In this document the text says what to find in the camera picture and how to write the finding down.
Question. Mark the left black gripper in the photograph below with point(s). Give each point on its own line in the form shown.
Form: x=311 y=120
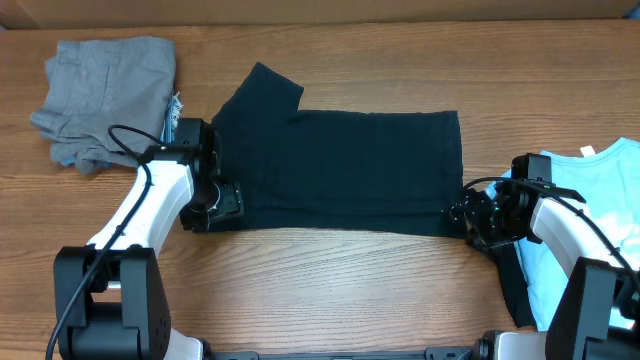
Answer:
x=233 y=204

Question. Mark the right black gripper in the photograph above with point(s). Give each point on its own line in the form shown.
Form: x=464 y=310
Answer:
x=470 y=215

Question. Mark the black t-shirt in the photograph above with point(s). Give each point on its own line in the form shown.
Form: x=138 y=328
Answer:
x=389 y=172

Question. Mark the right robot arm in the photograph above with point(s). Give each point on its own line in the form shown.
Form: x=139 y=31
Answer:
x=598 y=313

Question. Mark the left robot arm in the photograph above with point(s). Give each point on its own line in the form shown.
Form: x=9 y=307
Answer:
x=109 y=295

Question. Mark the blue frayed denim garment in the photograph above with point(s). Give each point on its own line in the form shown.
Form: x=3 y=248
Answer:
x=172 y=120

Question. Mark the light blue t-shirt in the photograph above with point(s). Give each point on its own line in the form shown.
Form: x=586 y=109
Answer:
x=609 y=181

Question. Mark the grey folded shorts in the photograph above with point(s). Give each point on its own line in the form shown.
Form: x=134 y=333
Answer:
x=99 y=83

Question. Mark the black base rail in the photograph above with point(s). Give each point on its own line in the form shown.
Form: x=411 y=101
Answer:
x=345 y=355

